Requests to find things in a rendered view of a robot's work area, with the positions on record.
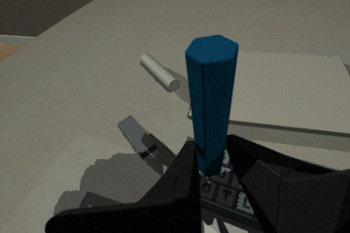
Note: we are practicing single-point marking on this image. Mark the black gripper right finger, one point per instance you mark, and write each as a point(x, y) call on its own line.
point(287, 194)

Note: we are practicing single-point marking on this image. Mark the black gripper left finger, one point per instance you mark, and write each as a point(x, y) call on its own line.
point(172, 205)

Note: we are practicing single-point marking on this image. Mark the grey keyboard with white letter keys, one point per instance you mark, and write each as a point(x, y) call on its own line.
point(224, 195)

